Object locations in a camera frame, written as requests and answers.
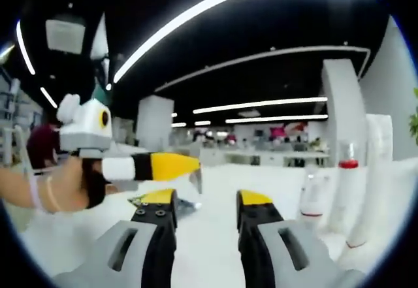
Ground red wall decoration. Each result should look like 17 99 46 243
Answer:
269 121 310 138

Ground large white pillar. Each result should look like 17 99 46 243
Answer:
321 58 366 161

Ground background office desks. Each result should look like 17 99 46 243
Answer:
199 146 330 168

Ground white skincare bottle red collar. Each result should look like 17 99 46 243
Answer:
328 139 361 236

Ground white wrist strap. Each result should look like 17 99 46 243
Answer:
31 175 63 212

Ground person's left hand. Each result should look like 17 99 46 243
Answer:
60 157 118 211

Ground long ceiling light strip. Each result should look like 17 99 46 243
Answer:
112 0 381 85

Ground green potted plant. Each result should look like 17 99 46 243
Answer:
408 87 418 138

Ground ceiling air conditioner unit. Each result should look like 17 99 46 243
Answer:
45 15 86 54

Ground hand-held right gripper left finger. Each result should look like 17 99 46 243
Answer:
97 189 179 288

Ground green skincare sachet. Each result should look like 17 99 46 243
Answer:
127 193 202 211

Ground white shelf rack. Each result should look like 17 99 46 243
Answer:
0 78 25 168

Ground green hanging banner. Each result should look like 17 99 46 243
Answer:
94 87 114 104

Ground white skincare tube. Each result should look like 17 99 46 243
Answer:
346 113 393 249

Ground white skincare bottle clear cap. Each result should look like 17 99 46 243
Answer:
299 170 331 217

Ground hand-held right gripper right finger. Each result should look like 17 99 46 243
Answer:
236 189 330 288

